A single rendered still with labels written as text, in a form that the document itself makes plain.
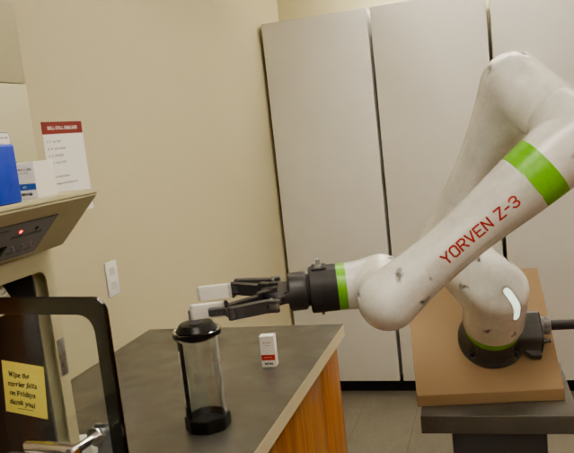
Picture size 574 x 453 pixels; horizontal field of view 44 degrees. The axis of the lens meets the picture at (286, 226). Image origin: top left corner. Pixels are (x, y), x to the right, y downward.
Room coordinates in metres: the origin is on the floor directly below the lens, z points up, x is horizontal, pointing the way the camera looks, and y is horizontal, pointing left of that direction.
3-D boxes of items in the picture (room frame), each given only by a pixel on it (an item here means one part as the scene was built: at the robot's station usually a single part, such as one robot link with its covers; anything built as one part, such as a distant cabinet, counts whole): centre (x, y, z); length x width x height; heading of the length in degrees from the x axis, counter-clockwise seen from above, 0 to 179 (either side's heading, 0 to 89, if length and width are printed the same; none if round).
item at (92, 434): (0.89, 0.33, 1.20); 0.10 x 0.05 x 0.03; 65
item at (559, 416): (1.55, -0.44, 0.92); 0.32 x 0.32 x 0.04; 75
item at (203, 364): (1.51, 0.22, 1.06); 0.11 x 0.11 x 0.21
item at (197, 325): (1.51, 0.22, 1.18); 0.09 x 0.09 x 0.07
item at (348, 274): (1.34, -0.16, 1.26); 0.14 x 0.13 x 0.11; 87
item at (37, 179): (1.20, 0.42, 1.54); 0.05 x 0.05 x 0.06; 68
